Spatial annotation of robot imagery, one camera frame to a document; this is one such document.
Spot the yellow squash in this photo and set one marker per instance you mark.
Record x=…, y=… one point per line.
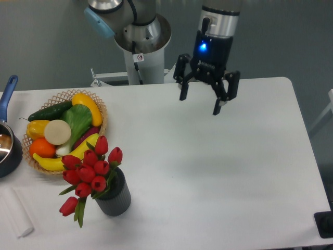
x=84, y=99

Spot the yellow bell pepper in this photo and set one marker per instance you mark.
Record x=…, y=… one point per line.
x=35, y=129

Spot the white furniture frame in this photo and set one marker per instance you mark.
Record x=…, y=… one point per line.
x=322, y=118

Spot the white rolled cloth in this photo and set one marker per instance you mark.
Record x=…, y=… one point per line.
x=16, y=212

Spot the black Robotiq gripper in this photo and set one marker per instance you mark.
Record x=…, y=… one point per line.
x=208, y=65

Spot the dark grey ribbed vase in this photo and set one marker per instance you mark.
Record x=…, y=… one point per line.
x=117, y=200

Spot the green leafy vegetable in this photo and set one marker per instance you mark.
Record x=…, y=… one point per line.
x=79, y=118

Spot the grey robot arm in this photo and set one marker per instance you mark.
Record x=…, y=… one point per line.
x=143, y=34

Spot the orange fruit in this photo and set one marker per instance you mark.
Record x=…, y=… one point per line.
x=43, y=148

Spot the red tulip bouquet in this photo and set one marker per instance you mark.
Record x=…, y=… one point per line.
x=92, y=176

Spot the green cucumber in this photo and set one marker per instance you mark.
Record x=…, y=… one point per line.
x=49, y=113

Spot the black device at table edge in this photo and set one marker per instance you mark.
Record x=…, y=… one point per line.
x=324, y=224

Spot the dark pot with blue handle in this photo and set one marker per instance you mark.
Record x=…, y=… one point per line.
x=11, y=149

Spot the woven wicker basket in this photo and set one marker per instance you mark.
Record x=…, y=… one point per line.
x=56, y=99

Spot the white round onion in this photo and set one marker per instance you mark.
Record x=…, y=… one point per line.
x=57, y=132

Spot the yellow banana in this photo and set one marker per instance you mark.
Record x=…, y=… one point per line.
x=55, y=164

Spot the purple eggplant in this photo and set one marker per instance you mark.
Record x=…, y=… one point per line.
x=89, y=132

